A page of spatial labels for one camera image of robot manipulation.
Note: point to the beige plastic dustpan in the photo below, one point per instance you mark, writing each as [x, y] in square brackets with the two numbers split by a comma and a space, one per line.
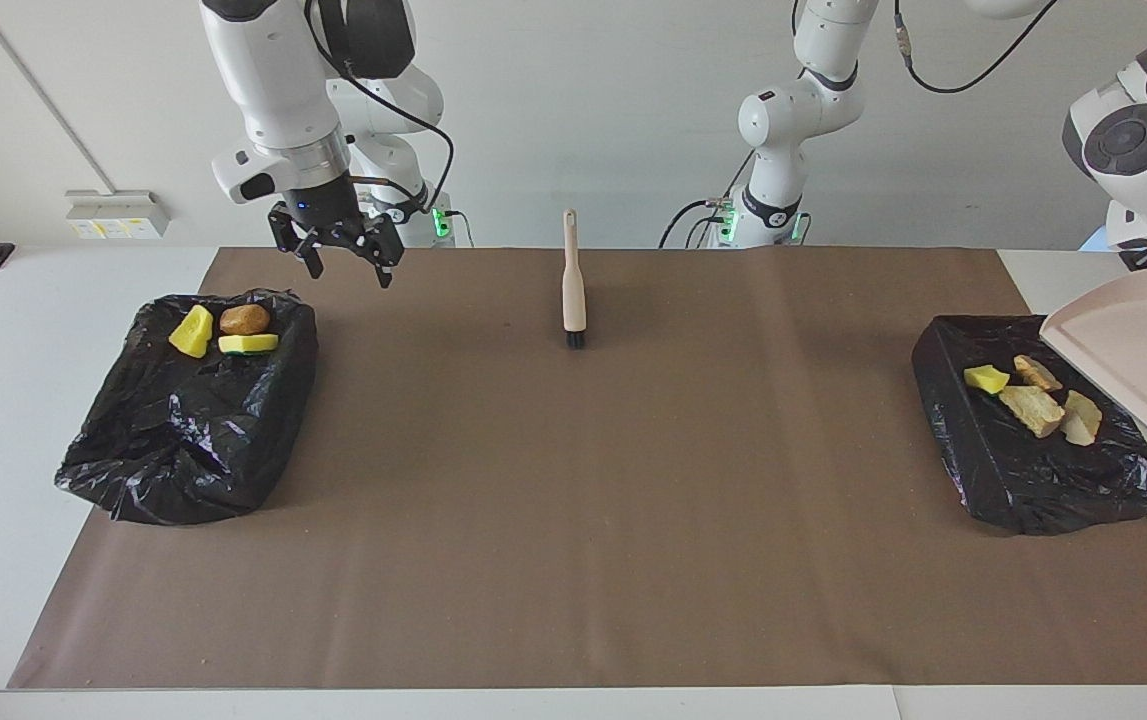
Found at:
[1143, 350]

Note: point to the beige hand brush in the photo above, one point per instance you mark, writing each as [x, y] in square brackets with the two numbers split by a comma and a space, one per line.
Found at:
[573, 285]

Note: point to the empty black bagged bin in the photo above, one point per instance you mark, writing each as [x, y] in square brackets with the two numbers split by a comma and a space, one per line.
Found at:
[1023, 470]

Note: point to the notched yellow sponge piece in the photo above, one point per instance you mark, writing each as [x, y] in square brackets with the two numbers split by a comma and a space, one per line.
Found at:
[248, 344]

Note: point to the small yellow sponge piece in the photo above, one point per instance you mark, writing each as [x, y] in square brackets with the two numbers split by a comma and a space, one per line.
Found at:
[986, 379]

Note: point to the large toy croissant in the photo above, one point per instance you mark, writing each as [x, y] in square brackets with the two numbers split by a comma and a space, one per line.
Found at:
[1031, 410]

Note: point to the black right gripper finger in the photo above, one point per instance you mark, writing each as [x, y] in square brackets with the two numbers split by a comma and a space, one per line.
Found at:
[383, 270]
[312, 262]

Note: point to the pale bread chunk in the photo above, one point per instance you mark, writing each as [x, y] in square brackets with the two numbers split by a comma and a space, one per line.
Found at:
[1082, 418]

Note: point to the yellow sponge wedge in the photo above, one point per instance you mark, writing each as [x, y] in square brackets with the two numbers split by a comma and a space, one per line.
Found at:
[193, 331]

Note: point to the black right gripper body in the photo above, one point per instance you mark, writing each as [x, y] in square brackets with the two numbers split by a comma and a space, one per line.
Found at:
[328, 215]

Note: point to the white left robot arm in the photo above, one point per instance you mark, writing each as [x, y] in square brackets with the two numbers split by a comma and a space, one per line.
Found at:
[783, 110]

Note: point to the white wall socket box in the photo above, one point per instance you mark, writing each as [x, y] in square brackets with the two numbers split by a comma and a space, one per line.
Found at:
[118, 214]

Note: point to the brown bread roll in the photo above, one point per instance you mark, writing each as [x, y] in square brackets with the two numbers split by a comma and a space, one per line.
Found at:
[245, 319]

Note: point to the crumpled black bagged bin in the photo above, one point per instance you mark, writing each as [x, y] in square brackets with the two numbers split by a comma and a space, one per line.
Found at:
[183, 440]

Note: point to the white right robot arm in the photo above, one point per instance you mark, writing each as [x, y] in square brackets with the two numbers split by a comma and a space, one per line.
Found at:
[273, 80]

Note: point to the small toy croissant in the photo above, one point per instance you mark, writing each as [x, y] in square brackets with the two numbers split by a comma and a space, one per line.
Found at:
[1037, 372]

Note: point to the brown paper table mat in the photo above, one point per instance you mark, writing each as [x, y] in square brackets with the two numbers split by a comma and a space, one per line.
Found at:
[573, 560]

